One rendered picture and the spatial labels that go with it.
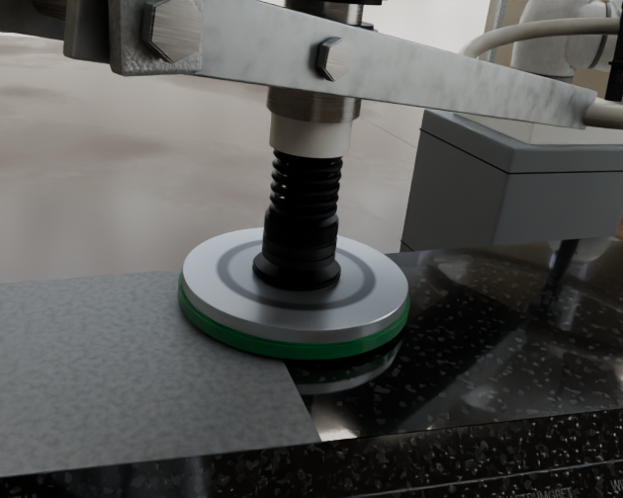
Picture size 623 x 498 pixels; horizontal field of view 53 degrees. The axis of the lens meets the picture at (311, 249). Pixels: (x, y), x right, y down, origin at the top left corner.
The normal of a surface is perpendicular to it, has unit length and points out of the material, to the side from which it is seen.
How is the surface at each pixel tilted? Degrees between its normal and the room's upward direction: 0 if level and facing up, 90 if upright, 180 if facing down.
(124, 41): 90
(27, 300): 0
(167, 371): 0
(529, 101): 90
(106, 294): 0
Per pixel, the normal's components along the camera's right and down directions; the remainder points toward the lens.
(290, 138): -0.48, 0.32
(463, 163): -0.93, 0.06
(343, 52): 0.70, 0.36
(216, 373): 0.10, -0.91
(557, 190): 0.36, 0.41
